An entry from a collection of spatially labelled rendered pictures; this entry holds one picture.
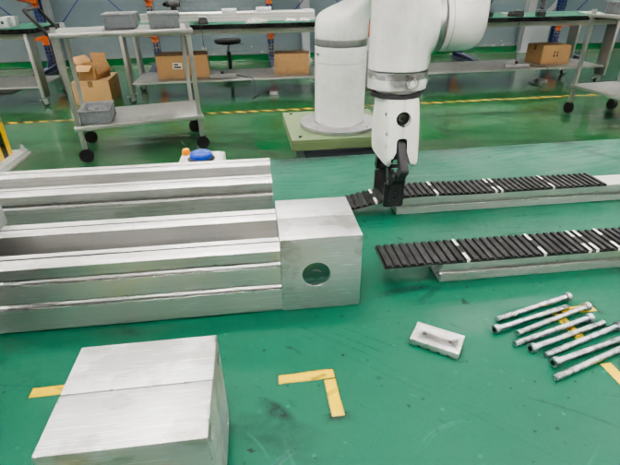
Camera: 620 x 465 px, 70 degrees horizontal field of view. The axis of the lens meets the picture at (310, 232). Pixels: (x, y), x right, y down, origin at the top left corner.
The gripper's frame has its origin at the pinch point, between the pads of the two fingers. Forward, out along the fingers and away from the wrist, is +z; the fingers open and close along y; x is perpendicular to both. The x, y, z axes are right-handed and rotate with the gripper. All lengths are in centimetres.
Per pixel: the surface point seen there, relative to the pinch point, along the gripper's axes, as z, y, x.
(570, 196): 2.8, -2.0, -31.3
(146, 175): -3.6, 2.3, 38.1
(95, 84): 62, 456, 194
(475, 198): 1.9, -2.0, -14.3
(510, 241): 0.4, -18.1, -11.4
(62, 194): -4.3, -4.9, 47.8
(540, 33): 52, 752, -498
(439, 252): 0.4, -19.4, -1.2
